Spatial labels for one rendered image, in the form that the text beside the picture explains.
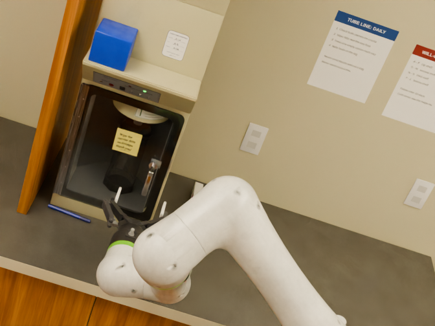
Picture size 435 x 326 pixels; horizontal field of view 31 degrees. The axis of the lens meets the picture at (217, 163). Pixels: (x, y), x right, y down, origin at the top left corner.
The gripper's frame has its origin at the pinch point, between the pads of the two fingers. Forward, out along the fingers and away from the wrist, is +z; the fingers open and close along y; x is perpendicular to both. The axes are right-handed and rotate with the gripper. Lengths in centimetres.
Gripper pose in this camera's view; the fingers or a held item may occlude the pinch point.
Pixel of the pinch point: (141, 200)
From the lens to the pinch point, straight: 230.9
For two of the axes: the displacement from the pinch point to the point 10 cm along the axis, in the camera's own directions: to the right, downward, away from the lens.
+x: -3.1, 8.1, 5.0
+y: -9.5, -3.1, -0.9
